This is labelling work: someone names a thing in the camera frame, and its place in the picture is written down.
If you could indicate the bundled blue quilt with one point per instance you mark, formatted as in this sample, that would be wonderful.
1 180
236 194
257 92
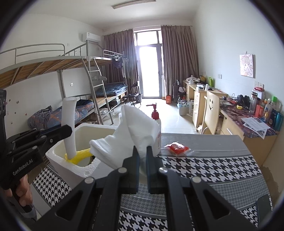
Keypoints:
48 118

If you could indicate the white pump lotion bottle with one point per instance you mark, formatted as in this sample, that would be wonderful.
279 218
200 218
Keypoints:
157 129

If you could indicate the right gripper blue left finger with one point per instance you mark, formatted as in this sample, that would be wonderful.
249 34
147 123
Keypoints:
94 204

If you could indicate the white styrofoam box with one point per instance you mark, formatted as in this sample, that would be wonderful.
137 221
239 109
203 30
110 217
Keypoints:
84 165

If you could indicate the wooden desk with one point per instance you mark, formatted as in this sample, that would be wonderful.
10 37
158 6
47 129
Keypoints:
231 123

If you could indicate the white foam roll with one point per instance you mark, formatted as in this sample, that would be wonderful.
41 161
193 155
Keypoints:
68 122

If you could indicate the cartoon wall picture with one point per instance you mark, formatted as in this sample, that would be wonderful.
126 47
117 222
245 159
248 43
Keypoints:
247 65

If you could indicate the black folding chair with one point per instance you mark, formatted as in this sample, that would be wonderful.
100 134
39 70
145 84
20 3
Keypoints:
133 95

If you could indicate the person's left hand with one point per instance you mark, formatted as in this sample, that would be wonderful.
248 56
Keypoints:
23 191

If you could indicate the grey bucket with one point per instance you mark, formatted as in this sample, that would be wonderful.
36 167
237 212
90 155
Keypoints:
183 108

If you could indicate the red snack packet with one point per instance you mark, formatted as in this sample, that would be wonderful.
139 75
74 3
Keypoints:
177 148

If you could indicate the ceiling lamp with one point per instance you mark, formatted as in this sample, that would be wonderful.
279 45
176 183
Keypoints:
129 3

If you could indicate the black smartphone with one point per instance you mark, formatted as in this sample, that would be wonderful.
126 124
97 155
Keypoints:
263 207

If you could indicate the papers on desk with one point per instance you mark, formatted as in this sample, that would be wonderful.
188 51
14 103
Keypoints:
256 125

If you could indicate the left brown curtain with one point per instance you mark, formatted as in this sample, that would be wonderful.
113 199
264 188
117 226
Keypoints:
120 48

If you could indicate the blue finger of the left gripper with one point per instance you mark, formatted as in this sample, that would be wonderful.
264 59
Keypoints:
51 136

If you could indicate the houndstooth tablecloth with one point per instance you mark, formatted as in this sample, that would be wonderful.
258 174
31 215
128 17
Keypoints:
221 161

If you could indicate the right brown curtain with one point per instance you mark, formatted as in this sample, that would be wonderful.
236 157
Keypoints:
179 54

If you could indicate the wooden smiley chair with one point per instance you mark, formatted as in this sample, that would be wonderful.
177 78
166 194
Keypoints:
212 113

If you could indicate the metal bunk bed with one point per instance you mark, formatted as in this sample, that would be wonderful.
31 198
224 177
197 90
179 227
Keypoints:
40 75

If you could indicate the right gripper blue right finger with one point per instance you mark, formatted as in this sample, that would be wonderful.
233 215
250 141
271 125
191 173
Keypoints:
191 204

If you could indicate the air conditioner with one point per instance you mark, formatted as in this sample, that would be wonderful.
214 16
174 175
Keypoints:
91 37

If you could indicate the yellow foam fruit net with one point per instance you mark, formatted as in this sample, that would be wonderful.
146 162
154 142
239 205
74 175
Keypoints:
80 155

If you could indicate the brown curtain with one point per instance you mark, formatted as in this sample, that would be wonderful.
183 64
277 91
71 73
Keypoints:
179 54
120 48

